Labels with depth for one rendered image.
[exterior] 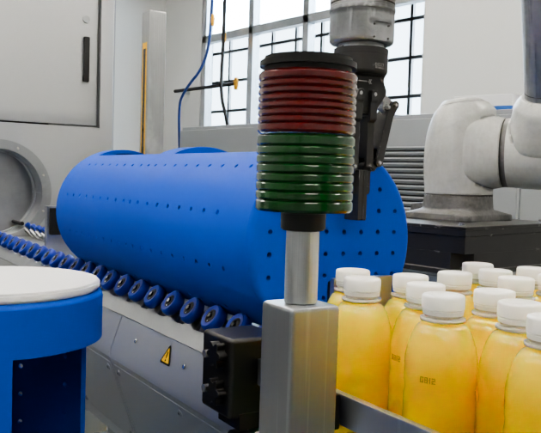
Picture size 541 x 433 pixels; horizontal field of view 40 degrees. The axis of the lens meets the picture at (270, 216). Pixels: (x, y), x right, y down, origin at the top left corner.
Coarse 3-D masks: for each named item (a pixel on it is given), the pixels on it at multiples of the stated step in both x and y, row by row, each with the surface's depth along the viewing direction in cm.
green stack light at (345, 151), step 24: (264, 144) 47; (288, 144) 46; (312, 144) 46; (336, 144) 46; (264, 168) 47; (288, 168) 46; (312, 168) 46; (336, 168) 46; (264, 192) 47; (288, 192) 46; (312, 192) 46; (336, 192) 47
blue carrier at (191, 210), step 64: (64, 192) 168; (128, 192) 137; (192, 192) 115; (384, 192) 110; (128, 256) 138; (192, 256) 113; (256, 256) 99; (320, 256) 105; (384, 256) 111; (256, 320) 109
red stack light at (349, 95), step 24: (264, 72) 47; (288, 72) 46; (312, 72) 46; (336, 72) 46; (264, 96) 47; (288, 96) 46; (312, 96) 46; (336, 96) 46; (264, 120) 47; (288, 120) 46; (312, 120) 46; (336, 120) 46
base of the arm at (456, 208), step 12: (420, 204) 179; (432, 204) 169; (444, 204) 166; (456, 204) 165; (468, 204) 165; (480, 204) 166; (492, 204) 169; (408, 216) 173; (420, 216) 171; (432, 216) 168; (444, 216) 165; (456, 216) 162; (468, 216) 161; (480, 216) 164; (492, 216) 167; (504, 216) 170
